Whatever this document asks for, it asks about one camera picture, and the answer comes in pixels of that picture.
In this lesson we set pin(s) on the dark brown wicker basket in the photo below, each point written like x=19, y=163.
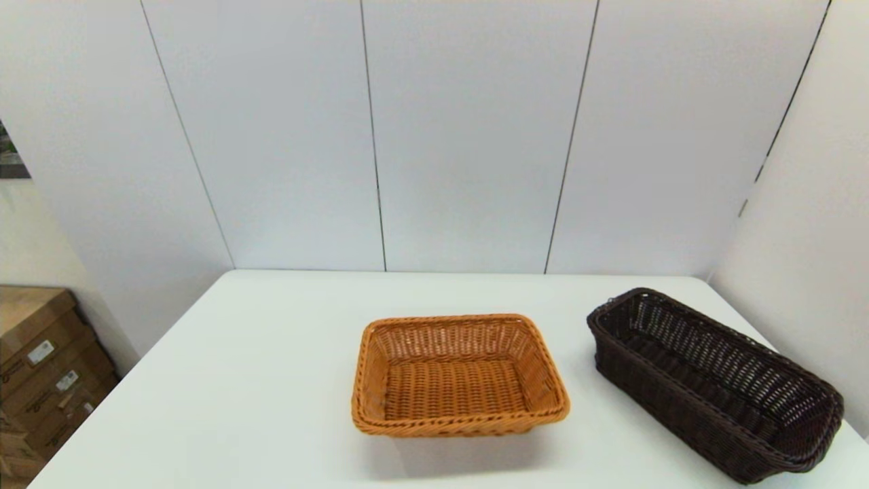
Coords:
x=713, y=380

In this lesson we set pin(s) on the dark wall picture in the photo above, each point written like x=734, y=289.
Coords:
x=10, y=159

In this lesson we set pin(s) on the orange wicker basket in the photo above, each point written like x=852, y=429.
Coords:
x=455, y=387

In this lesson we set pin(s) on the brown cardboard box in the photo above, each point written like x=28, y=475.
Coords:
x=17, y=455
x=27, y=309
x=95, y=401
x=75, y=370

